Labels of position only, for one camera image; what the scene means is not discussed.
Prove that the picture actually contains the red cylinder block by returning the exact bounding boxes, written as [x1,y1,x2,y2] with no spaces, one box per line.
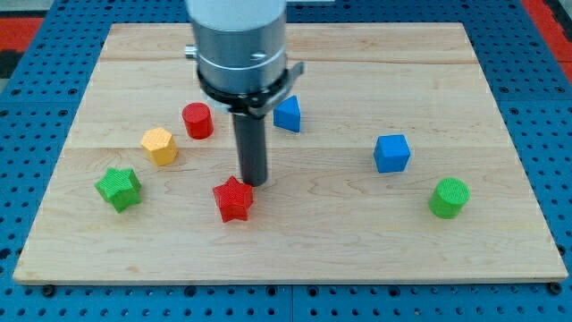
[181,102,214,140]

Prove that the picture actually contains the yellow hexagon block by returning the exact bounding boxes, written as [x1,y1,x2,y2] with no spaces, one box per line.
[140,127,178,166]

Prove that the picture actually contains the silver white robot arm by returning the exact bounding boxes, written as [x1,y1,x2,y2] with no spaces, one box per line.
[185,0,305,118]

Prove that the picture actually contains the green star block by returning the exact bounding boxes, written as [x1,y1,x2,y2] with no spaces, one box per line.
[95,167,141,213]

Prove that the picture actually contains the light wooden board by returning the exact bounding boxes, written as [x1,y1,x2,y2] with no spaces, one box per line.
[13,22,568,285]

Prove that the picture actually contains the blue perforated metal table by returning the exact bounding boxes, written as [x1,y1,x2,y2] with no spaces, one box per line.
[1,0,571,321]

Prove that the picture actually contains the green cylinder block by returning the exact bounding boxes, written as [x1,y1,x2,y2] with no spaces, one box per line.
[428,177,471,219]

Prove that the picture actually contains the blue cube block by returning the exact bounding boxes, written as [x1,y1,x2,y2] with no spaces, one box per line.
[373,134,410,174]

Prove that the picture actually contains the blue triangle block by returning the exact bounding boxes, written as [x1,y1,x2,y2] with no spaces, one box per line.
[273,96,301,133]

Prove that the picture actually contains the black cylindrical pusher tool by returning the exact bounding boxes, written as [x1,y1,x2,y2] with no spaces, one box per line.
[232,114,267,187]

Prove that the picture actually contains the red star block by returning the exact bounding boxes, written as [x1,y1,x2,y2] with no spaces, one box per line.
[213,176,254,223]

